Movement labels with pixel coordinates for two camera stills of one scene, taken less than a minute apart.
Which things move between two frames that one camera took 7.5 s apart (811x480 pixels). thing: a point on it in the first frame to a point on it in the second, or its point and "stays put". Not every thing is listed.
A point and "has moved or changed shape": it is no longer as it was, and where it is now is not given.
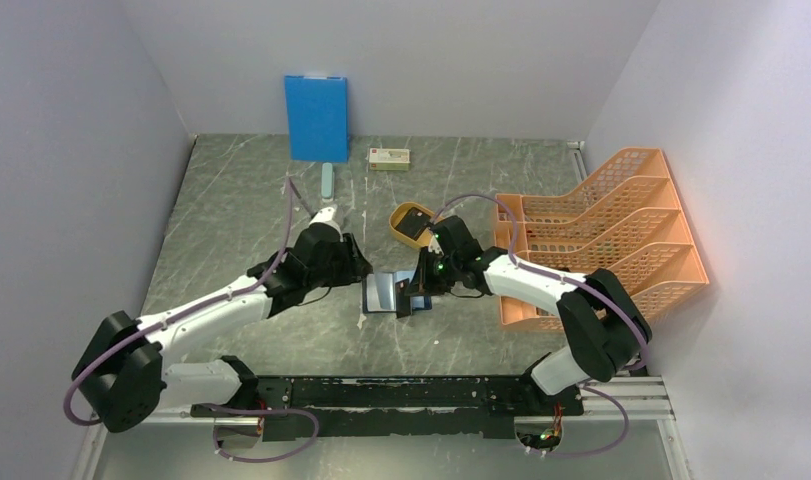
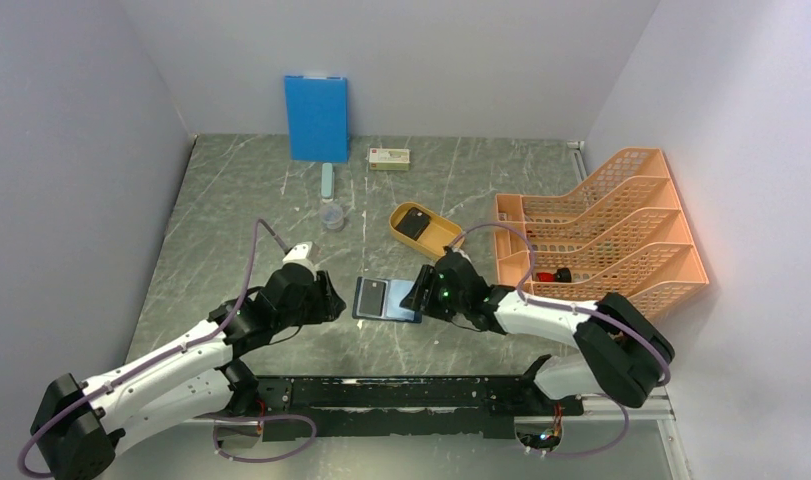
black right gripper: (422, 284) to (427, 278)
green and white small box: (389, 159) stays put
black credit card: (403, 307) to (373, 297)
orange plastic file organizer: (624, 218) stays put
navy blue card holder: (379, 292) has moved or changed shape
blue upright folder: (317, 117) stays put
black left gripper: (355, 265) to (335, 304)
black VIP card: (413, 223) stays put
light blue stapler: (327, 182) stays put
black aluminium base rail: (403, 406) stays put
